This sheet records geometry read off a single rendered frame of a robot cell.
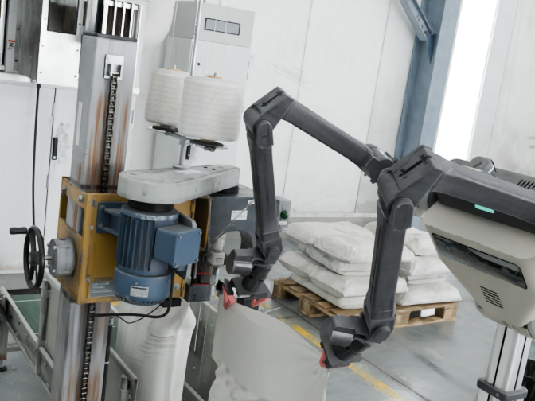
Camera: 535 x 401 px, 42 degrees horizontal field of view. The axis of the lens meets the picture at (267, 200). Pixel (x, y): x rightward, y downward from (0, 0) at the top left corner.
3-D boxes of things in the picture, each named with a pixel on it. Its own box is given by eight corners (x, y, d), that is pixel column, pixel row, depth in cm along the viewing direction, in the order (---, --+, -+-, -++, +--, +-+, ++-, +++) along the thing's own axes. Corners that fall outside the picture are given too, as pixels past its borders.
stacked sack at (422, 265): (469, 276, 539) (473, 258, 536) (405, 281, 502) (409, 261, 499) (428, 259, 575) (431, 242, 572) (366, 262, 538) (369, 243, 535)
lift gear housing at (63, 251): (73, 281, 194) (77, 243, 192) (53, 282, 191) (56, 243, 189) (62, 269, 202) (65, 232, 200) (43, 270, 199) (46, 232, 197)
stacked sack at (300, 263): (374, 277, 541) (378, 260, 538) (309, 284, 501) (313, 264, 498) (338, 261, 574) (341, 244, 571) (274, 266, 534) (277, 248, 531)
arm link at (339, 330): (394, 331, 156) (384, 301, 163) (351, 321, 152) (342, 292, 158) (366, 362, 163) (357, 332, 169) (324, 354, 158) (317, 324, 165)
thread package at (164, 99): (200, 130, 207) (207, 73, 204) (155, 126, 199) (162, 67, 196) (178, 122, 219) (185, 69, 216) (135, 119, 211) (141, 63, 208)
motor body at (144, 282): (177, 306, 185) (189, 216, 180) (123, 310, 177) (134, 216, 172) (155, 287, 198) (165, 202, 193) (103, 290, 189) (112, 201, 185)
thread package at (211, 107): (249, 147, 186) (258, 83, 182) (193, 143, 176) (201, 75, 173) (220, 137, 199) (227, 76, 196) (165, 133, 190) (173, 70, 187)
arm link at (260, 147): (275, 120, 171) (261, 104, 180) (253, 125, 169) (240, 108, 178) (285, 260, 194) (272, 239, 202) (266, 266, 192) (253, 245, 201)
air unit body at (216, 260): (223, 290, 209) (230, 240, 206) (209, 290, 207) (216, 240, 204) (216, 285, 213) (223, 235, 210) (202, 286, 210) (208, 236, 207)
